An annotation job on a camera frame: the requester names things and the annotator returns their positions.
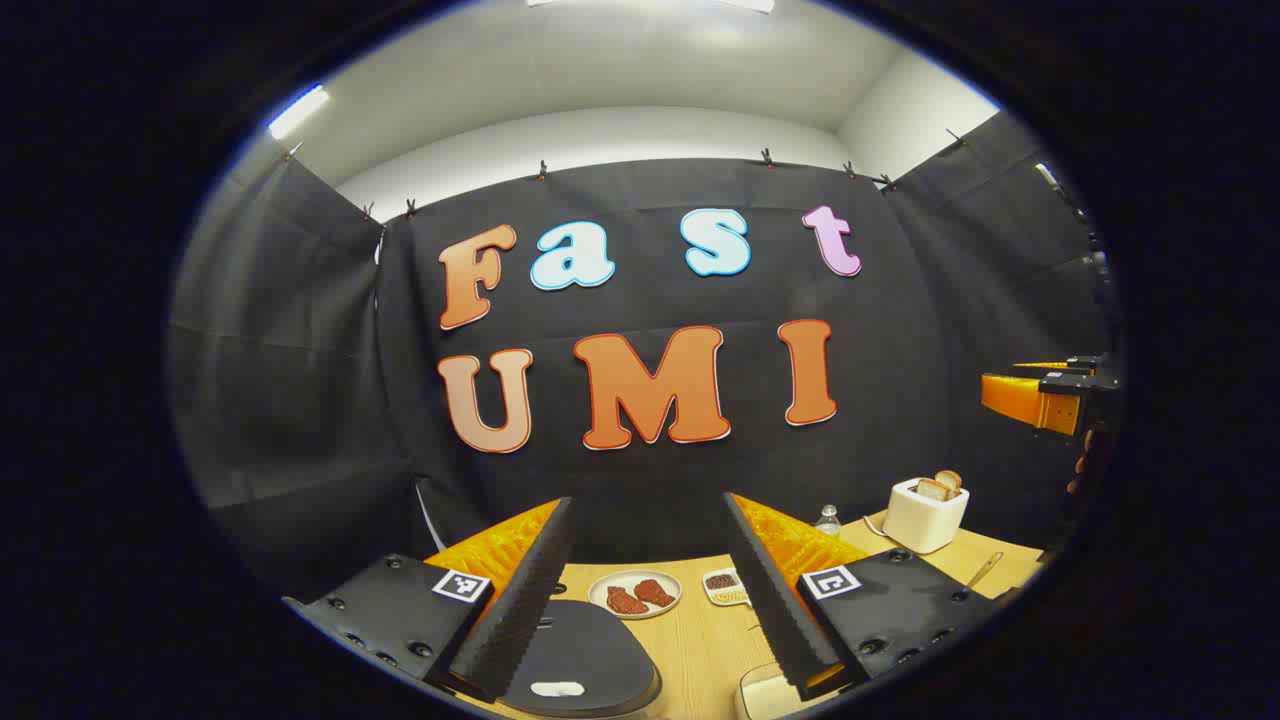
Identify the white divided bean dish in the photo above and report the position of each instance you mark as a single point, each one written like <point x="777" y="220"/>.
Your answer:
<point x="722" y="592"/>

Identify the red meat piece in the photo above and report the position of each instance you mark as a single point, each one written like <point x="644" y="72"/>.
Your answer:
<point x="626" y="601"/>
<point x="654" y="592"/>

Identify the black backdrop cloth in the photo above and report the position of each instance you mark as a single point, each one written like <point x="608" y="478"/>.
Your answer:
<point x="300" y="350"/>

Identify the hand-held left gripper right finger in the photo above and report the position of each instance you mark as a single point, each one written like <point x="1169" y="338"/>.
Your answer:
<point x="775" y="600"/>

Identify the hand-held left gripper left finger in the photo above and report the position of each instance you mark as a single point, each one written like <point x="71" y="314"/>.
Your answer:
<point x="520" y="600"/>

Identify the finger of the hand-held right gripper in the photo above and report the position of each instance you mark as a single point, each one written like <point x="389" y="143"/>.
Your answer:
<point x="1020" y="400"/>

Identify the pale rice container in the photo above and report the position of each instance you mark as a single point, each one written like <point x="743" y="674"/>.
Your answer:
<point x="765" y="693"/>

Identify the ceiling light strip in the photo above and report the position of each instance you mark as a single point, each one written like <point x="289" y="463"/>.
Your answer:
<point x="297" y="111"/>

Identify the toast slices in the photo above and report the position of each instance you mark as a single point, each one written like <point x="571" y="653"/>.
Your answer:
<point x="945" y="485"/>

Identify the white toaster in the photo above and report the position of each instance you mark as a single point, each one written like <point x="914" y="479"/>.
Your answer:
<point x="920" y="522"/>

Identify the white round plate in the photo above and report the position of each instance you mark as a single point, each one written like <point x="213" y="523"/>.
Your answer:
<point x="600" y="592"/>

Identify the dark grey rice cooker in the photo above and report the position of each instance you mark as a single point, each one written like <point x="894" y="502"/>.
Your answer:
<point x="590" y="650"/>

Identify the green label plastic bottle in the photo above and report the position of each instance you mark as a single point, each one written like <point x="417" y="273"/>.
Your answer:
<point x="828" y="522"/>

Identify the wooden spoon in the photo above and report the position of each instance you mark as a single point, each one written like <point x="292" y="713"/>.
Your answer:
<point x="985" y="570"/>

